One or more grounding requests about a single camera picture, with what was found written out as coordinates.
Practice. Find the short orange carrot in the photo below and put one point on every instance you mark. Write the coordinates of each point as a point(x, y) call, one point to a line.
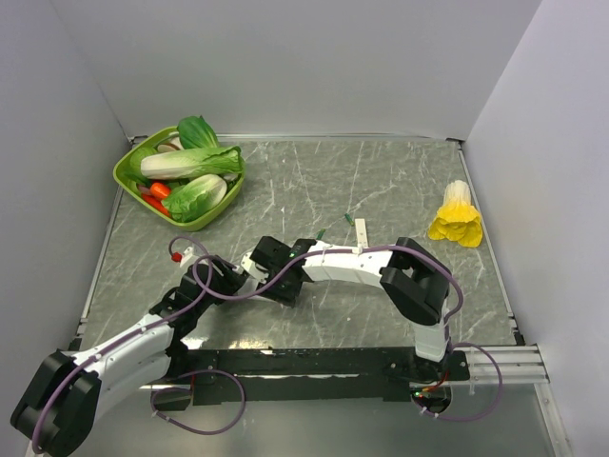
point(159, 191)

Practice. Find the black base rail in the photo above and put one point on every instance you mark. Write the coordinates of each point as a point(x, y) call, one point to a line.
point(214, 376)

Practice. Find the large napa cabbage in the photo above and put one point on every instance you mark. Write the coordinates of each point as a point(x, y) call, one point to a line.
point(192, 163)

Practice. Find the long orange carrot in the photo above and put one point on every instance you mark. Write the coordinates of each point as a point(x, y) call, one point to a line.
point(156, 204)

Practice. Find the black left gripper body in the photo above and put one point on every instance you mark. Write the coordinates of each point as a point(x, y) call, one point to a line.
point(226, 284)

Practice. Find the white rectangular stick device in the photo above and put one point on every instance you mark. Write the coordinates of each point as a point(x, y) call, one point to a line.
point(361, 233)

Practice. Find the yellow cabbage toy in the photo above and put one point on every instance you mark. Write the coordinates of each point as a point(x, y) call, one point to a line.
point(457, 219)

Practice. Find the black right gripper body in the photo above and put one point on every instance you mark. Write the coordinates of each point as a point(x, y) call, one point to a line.
point(284, 291)

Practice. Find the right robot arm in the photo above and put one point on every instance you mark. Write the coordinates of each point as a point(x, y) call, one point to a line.
point(415, 282)

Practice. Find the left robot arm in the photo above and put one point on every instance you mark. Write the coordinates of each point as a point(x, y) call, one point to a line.
point(69, 392)

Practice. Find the small green cabbage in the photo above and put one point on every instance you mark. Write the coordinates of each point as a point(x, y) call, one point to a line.
point(191, 201)

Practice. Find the green plastic basket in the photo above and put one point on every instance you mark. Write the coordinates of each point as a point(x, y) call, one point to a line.
point(121, 174)

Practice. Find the white red remote control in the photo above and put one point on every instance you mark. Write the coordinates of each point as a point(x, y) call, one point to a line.
point(249, 287)

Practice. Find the bok choy leaf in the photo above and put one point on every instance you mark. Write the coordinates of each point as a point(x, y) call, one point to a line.
point(195, 133)

